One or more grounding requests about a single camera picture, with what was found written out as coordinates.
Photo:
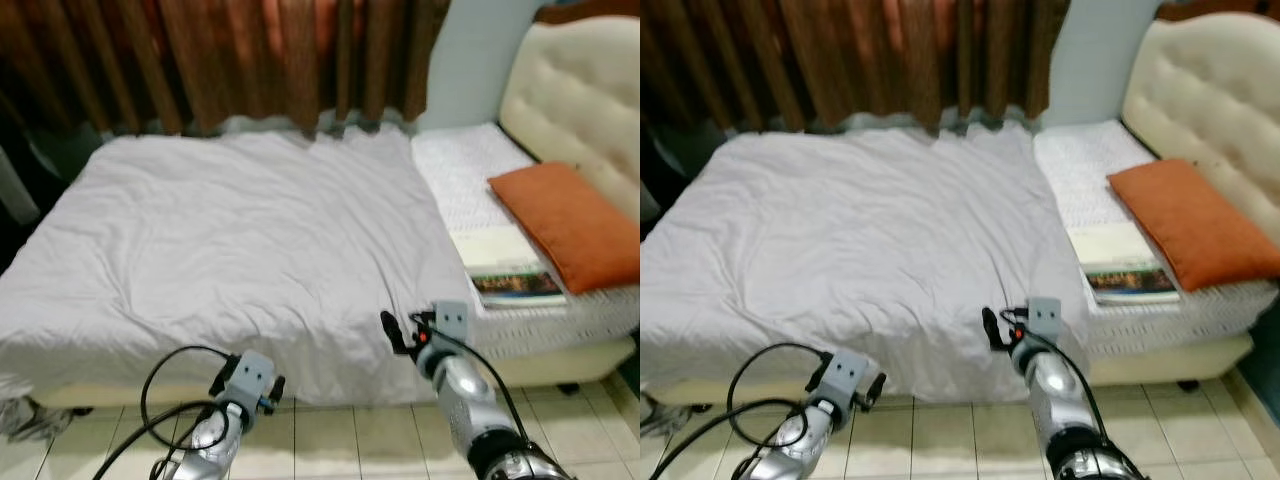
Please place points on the white book with colourful cover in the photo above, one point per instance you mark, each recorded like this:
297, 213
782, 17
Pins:
1120, 260
505, 265

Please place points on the light grey blanket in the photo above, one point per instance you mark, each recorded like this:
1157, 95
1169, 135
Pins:
230, 250
850, 250

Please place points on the orange pillow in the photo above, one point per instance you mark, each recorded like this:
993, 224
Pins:
570, 225
1195, 222

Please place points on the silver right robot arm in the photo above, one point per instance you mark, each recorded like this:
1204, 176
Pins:
480, 420
1075, 420

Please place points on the cream bed base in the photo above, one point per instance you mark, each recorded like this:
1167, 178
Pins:
1170, 360
560, 365

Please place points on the white quilted mattress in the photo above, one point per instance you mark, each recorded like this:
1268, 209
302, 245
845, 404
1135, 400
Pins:
460, 170
1085, 165

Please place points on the grey crumpled cloth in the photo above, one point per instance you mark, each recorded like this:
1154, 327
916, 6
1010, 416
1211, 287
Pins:
660, 418
30, 415

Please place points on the cream tufted headboard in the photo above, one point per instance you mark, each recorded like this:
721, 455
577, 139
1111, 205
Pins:
580, 90
1210, 85

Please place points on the brown curtain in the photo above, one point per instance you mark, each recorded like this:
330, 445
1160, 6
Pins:
850, 60
220, 60

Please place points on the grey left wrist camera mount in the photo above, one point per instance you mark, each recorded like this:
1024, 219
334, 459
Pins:
250, 375
845, 375

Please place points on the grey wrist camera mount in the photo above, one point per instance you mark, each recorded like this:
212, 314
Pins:
845, 375
1045, 318
250, 375
451, 322

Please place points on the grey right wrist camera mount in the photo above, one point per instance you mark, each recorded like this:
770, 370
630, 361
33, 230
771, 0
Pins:
451, 322
1045, 318

